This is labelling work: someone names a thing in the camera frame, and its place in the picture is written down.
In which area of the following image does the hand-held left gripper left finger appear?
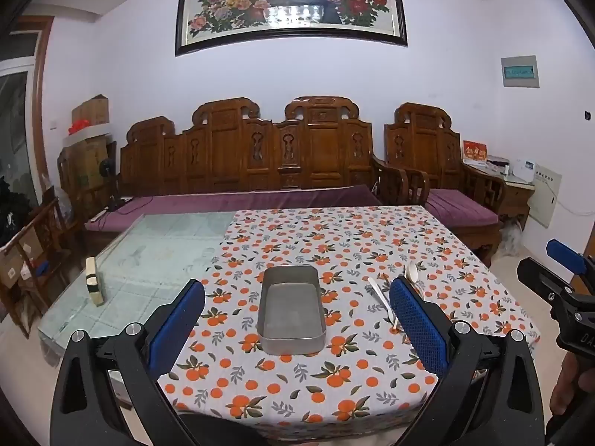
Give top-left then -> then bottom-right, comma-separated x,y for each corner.
50,279 -> 206,446

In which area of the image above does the beige wall distribution panel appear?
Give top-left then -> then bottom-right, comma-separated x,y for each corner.
529,165 -> 563,229

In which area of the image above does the large brown cardboard box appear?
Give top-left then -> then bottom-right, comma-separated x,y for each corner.
60,137 -> 117,196

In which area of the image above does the flat white box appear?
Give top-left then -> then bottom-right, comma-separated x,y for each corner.
62,124 -> 116,147

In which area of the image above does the wooden side table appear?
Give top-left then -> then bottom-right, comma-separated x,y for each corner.
465,160 -> 535,230

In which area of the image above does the carved wooden armchair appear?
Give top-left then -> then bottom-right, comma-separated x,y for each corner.
383,102 -> 507,268

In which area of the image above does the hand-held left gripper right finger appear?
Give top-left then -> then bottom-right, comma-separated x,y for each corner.
388,276 -> 546,446

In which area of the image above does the cream block with black band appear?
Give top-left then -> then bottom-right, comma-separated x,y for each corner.
85,256 -> 105,306

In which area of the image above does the purple armchair cushion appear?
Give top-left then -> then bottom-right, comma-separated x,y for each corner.
425,189 -> 500,226

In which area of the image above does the white wall cable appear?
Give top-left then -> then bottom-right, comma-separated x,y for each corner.
557,197 -> 595,218

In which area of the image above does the long white plastic spoon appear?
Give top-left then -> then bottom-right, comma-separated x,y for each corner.
368,277 -> 399,330

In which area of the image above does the rectangular metal tray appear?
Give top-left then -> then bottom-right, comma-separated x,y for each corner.
257,265 -> 327,356

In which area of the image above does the white box-shaped device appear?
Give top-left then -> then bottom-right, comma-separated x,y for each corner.
511,159 -> 536,182

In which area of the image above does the wooden door frame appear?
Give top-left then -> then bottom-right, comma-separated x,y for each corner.
9,16 -> 55,196

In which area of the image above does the person's right hand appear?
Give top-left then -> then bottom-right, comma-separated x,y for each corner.
550,350 -> 595,421

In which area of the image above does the small brown cardboard box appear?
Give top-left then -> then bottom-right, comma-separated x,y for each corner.
71,95 -> 110,126

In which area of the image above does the carved wooden sofa bench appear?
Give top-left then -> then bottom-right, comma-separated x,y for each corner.
85,97 -> 431,254

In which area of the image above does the dark cloth pile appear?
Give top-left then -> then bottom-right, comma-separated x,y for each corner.
0,162 -> 38,247

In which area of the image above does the framed peacock flower painting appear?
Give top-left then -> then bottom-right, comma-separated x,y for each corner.
175,0 -> 409,57

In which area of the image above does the wooden side chair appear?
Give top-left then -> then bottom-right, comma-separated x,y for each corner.
0,195 -> 80,330

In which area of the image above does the small white soup spoon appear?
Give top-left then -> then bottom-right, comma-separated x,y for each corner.
405,262 -> 425,298

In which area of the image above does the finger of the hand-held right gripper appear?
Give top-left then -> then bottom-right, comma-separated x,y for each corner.
546,239 -> 587,274
517,258 -> 579,302

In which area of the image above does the orange print tablecloth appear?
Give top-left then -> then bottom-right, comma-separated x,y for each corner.
157,205 -> 542,428

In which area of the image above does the red gift box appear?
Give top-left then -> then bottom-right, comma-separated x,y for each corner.
462,140 -> 488,163

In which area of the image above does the clear plastic bag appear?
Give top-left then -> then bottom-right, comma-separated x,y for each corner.
499,216 -> 526,257

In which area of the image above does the cardboard box under chair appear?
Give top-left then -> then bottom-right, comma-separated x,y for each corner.
0,232 -> 42,289

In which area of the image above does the white wall electrical box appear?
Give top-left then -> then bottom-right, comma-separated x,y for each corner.
501,56 -> 540,88

